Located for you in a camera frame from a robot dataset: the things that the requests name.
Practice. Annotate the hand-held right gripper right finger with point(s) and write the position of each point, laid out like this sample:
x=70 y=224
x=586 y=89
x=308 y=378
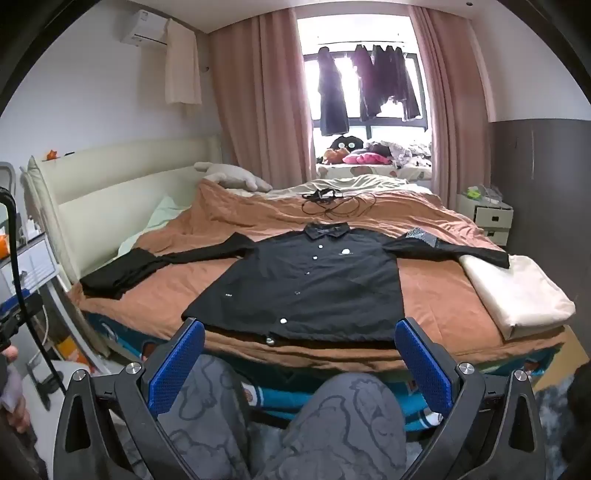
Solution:
x=425 y=364

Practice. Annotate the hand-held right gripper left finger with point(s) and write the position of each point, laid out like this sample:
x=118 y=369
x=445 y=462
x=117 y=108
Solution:
x=178 y=364

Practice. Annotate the black button shirt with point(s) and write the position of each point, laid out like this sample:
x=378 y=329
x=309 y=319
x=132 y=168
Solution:
x=314 y=286

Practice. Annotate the pile of clothes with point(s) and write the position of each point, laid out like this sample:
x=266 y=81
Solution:
x=406 y=154

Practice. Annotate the person's left hand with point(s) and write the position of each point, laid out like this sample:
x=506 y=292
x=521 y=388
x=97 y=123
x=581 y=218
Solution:
x=16 y=415

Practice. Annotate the person's left leg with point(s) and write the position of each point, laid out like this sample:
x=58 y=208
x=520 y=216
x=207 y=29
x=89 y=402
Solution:
x=207 y=415

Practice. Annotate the person's leg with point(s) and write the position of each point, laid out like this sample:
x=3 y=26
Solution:
x=207 y=415
x=341 y=429

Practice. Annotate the white side table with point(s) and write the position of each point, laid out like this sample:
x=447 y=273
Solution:
x=32 y=258

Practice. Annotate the orange blanket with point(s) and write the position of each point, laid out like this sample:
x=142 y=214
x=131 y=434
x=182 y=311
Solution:
x=429 y=300

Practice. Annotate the teal printed bed sheet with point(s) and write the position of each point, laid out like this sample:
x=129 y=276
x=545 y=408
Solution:
x=272 y=397

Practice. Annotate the person's right leg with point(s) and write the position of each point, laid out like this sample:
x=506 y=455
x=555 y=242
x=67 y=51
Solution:
x=341 y=429

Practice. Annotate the cream folded cloth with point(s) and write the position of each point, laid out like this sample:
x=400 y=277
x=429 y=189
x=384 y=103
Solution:
x=512 y=295

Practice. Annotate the grey fluffy rug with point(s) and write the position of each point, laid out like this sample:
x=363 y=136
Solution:
x=554 y=415

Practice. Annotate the cardboard box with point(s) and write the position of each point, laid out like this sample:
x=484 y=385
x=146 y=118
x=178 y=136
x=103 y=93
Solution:
x=568 y=355

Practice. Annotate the light green pillow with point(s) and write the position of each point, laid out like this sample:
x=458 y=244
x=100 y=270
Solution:
x=161 y=212

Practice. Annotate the white nightstand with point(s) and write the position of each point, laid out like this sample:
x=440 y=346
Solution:
x=487 y=217

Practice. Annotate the cream bed headboard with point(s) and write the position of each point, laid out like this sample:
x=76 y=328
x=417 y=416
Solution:
x=115 y=184

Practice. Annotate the orange toy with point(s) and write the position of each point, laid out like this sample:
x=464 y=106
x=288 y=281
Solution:
x=51 y=154

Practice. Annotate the green item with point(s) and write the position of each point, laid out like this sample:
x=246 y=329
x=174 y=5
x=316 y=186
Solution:
x=473 y=192

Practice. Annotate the beige plush pillow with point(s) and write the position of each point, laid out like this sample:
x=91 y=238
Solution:
x=231 y=175

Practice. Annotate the printed window seat cushion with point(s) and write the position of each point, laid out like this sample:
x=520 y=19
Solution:
x=369 y=170

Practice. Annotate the pink clothing pile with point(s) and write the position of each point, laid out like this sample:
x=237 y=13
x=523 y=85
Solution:
x=367 y=158

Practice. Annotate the brown plush toy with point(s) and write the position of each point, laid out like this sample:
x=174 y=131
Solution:
x=333 y=156

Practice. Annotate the black plush toy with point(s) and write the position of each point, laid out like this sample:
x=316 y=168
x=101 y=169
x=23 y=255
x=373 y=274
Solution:
x=346 y=143

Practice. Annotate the pink curtain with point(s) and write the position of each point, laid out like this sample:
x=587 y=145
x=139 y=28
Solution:
x=452 y=101
x=263 y=101

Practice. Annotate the dark hanging garment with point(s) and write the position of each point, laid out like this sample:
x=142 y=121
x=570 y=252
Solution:
x=332 y=97
x=399 y=78
x=367 y=83

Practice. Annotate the white hanging cloth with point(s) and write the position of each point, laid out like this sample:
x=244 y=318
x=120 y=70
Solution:
x=182 y=64

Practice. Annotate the white air conditioner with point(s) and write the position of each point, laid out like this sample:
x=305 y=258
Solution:
x=145 y=27

